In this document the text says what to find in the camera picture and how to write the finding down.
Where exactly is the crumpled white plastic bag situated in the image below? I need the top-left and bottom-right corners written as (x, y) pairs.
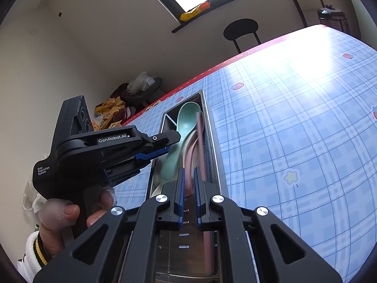
top-left (127, 71), bottom-right (156, 95)

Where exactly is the dark stool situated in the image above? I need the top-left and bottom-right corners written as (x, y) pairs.
top-left (127, 77), bottom-right (165, 115)

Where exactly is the person's left hand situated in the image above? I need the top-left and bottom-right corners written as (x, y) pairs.
top-left (38, 189), bottom-right (117, 258)

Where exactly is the dark window sill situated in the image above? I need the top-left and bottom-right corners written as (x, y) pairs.
top-left (172, 0), bottom-right (324, 34)

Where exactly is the yellow cloth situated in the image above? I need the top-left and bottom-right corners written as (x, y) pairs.
top-left (94, 97), bottom-right (127, 130)

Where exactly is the yellow packet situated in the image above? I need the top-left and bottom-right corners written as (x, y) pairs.
top-left (180, 2), bottom-right (211, 22)

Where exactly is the green spoon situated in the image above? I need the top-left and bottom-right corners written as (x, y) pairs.
top-left (157, 102), bottom-right (203, 189)

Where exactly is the pink spoon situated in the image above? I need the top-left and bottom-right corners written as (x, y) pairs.
top-left (183, 141), bottom-right (195, 196)

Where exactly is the person's left forearm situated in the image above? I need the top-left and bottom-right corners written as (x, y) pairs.
top-left (16, 231), bottom-right (56, 282)

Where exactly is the black round back chair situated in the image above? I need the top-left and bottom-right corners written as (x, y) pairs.
top-left (223, 18), bottom-right (262, 54)

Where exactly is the metal utensil tray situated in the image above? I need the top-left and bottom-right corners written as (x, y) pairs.
top-left (146, 89), bottom-right (229, 283)

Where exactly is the blue plaid table mat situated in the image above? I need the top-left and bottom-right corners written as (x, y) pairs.
top-left (112, 26), bottom-right (377, 283)

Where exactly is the dark folding frame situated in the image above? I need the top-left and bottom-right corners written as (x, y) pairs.
top-left (288, 0), bottom-right (323, 28)

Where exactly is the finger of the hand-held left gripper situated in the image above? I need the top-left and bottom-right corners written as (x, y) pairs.
top-left (134, 147), bottom-right (172, 162)
top-left (141, 132), bottom-right (181, 150)

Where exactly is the dark red cloth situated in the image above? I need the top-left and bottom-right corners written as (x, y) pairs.
top-left (113, 83), bottom-right (137, 121)

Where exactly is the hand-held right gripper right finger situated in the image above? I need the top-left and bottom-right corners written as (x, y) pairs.
top-left (193, 166), bottom-right (344, 283)

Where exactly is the black pressure cooker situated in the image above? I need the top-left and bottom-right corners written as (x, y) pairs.
top-left (316, 4), bottom-right (349, 34)

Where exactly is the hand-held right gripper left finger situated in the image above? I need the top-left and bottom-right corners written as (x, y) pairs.
top-left (32, 166), bottom-right (187, 283)

